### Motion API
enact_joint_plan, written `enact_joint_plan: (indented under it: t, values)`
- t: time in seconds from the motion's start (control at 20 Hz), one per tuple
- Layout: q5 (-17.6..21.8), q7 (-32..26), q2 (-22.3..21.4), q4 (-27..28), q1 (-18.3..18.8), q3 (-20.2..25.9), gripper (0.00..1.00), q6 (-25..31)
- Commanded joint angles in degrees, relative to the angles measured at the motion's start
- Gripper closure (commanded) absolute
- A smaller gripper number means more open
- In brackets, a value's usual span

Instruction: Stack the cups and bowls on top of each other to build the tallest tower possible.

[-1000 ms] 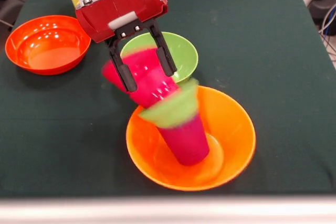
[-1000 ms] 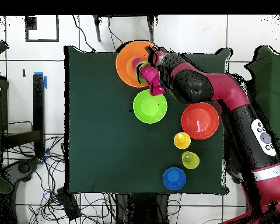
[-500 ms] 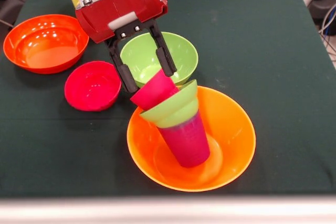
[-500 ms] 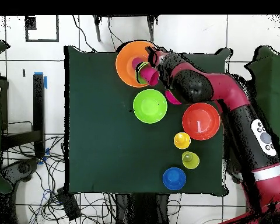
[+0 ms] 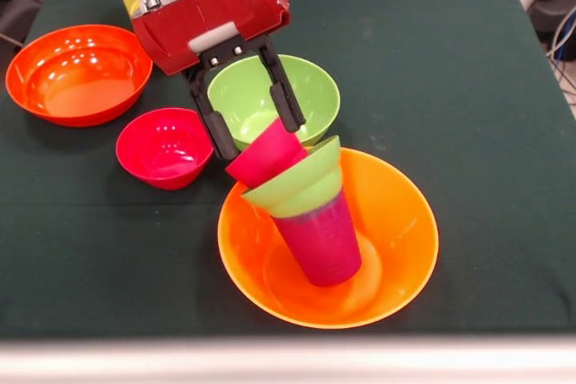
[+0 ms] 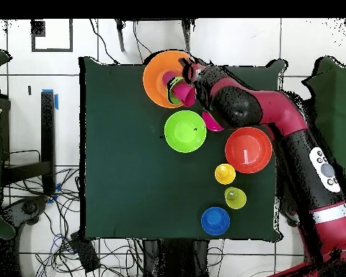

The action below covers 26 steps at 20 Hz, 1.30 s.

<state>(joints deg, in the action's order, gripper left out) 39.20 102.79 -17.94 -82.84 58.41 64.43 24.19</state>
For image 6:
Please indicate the blue bowl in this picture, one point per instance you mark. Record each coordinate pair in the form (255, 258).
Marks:
(215, 221)

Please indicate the large orange bowl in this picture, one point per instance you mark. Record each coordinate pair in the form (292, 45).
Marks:
(154, 80)

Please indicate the black camera stand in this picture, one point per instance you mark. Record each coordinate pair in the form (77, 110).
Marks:
(121, 34)

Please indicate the wide red-orange bowl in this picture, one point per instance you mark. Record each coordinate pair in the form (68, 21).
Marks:
(248, 150)

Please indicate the black metal stand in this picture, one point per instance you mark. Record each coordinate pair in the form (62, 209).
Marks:
(48, 129)

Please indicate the dark green tablecloth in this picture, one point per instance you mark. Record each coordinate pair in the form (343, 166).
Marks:
(118, 173)

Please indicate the small pink bowl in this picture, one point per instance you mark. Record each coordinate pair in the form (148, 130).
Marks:
(212, 124)

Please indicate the purple cup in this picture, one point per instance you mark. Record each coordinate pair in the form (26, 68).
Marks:
(167, 77)

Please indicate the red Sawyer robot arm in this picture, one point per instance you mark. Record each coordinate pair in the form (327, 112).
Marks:
(282, 106)

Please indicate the black power strip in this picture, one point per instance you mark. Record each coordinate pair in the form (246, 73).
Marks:
(85, 254)

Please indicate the pink cup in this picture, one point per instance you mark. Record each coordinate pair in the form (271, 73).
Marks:
(186, 93)

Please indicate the yellow cup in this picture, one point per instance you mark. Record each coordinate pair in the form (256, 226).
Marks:
(225, 174)

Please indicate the black square frame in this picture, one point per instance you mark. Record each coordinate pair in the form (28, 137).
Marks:
(37, 28)

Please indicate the lime yellow-green cup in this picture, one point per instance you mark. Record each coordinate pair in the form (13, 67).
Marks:
(236, 199)

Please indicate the large green bowl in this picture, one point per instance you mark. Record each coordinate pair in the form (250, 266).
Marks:
(185, 131)

